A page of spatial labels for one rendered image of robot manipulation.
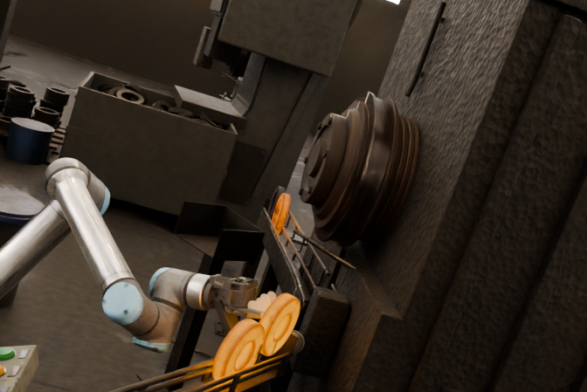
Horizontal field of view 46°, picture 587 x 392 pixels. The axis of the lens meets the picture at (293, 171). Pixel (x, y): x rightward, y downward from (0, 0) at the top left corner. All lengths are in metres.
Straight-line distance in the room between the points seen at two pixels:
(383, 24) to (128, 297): 10.94
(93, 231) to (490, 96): 1.05
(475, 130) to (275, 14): 3.07
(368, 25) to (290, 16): 7.72
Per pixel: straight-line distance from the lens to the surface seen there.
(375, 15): 12.32
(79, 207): 1.94
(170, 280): 1.83
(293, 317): 1.75
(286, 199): 2.97
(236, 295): 1.74
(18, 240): 2.20
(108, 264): 1.78
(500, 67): 1.67
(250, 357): 1.64
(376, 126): 1.90
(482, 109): 1.67
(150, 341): 1.79
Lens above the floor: 1.42
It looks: 10 degrees down
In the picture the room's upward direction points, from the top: 19 degrees clockwise
